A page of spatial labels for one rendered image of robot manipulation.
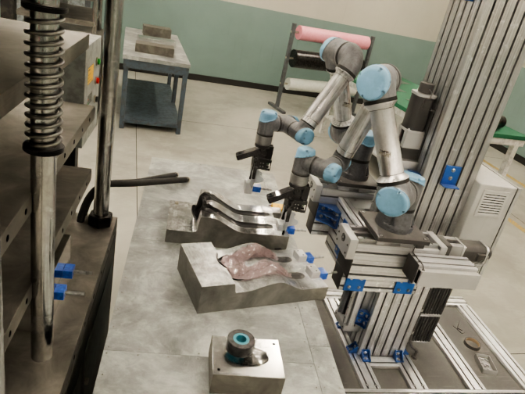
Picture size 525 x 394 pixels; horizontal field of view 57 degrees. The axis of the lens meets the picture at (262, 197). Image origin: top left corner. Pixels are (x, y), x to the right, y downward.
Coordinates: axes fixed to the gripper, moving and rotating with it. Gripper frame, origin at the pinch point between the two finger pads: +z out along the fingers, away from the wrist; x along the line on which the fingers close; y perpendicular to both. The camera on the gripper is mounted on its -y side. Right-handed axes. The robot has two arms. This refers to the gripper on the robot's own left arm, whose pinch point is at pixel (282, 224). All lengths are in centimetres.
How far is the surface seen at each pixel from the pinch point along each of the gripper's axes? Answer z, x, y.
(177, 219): 4.5, 2.2, -43.7
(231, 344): 0, -74, -26
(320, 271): 3.5, -27.2, 11.7
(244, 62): 48, 654, 44
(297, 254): 2.5, -18.3, 3.7
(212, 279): 0, -45, -31
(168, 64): 13, 353, -68
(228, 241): 7.2, -6.9, -22.3
